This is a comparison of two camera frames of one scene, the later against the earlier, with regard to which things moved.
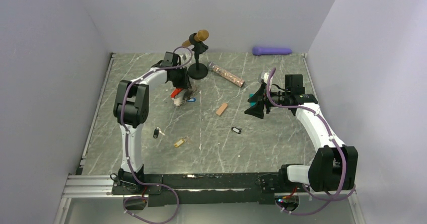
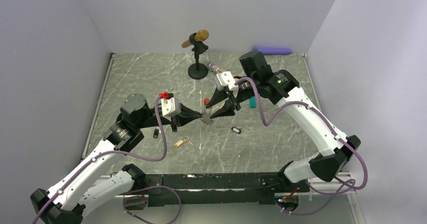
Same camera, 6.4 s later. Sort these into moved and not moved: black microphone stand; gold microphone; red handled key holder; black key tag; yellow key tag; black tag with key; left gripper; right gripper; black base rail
Moved: left gripper; red handled key holder; right gripper
Not moved: black key tag; black tag with key; black base rail; black microphone stand; yellow key tag; gold microphone
